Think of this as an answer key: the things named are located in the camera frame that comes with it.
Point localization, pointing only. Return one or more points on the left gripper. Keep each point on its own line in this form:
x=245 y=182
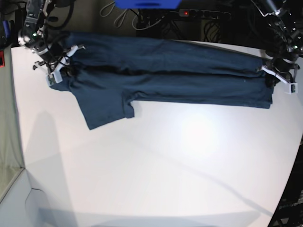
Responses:
x=284 y=65

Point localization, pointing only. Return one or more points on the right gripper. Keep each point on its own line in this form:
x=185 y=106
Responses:
x=55 y=58

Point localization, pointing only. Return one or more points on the dark blue t-shirt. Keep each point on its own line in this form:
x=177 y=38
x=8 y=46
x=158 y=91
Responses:
x=113 y=71

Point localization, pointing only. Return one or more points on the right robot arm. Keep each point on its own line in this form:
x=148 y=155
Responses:
x=51 y=43

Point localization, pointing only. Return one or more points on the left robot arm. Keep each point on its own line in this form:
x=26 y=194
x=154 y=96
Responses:
x=282 y=22

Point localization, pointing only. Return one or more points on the red black device at edge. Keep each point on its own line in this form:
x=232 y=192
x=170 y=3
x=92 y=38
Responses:
x=2 y=59

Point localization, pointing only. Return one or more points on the blue box overhead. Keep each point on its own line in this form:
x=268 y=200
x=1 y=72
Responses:
x=147 y=4

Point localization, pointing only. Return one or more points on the black power strip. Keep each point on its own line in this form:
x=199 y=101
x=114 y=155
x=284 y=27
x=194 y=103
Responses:
x=204 y=14

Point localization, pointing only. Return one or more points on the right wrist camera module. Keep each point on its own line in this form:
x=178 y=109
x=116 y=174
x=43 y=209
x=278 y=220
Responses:
x=54 y=78

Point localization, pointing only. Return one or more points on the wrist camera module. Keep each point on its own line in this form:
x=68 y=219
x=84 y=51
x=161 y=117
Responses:
x=54 y=78
x=291 y=88

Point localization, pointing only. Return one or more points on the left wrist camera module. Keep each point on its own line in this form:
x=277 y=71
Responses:
x=291 y=88

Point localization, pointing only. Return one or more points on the blue tool handle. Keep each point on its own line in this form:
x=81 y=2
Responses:
x=6 y=27

